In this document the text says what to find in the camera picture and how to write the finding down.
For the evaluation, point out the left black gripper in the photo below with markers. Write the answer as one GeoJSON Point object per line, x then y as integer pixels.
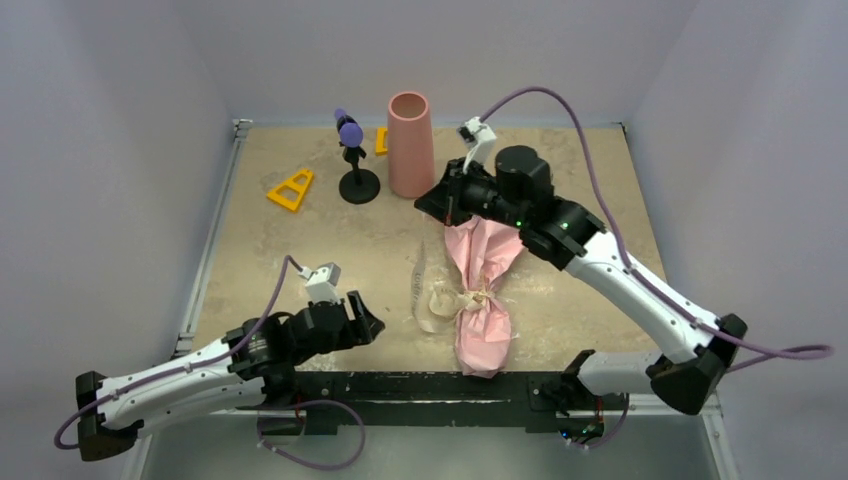
{"type": "Point", "coordinates": [366, 326]}

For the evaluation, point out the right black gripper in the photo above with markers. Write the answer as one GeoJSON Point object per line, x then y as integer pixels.
{"type": "Point", "coordinates": [444, 202]}

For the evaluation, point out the pink flower bouquet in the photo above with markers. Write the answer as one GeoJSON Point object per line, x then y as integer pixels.
{"type": "Point", "coordinates": [483, 251]}

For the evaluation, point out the cream printed ribbon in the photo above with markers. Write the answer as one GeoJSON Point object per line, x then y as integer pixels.
{"type": "Point", "coordinates": [435, 303]}

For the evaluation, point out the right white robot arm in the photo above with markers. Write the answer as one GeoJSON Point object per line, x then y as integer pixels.
{"type": "Point", "coordinates": [695, 346]}

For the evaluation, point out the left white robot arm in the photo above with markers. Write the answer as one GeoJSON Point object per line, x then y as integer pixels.
{"type": "Point", "coordinates": [247, 367]}

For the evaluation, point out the pink tall vase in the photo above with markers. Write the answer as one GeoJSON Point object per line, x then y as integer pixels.
{"type": "Point", "coordinates": [410, 156]}

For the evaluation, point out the yellow block behind vase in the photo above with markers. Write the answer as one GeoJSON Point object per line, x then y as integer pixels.
{"type": "Point", "coordinates": [381, 141]}

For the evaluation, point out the black stand purple microphone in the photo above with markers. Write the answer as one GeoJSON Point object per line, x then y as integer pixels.
{"type": "Point", "coordinates": [358, 186]}

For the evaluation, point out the yellow triangular block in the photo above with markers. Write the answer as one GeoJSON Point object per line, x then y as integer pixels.
{"type": "Point", "coordinates": [291, 192]}

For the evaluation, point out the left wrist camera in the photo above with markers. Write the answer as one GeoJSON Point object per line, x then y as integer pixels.
{"type": "Point", "coordinates": [321, 283]}

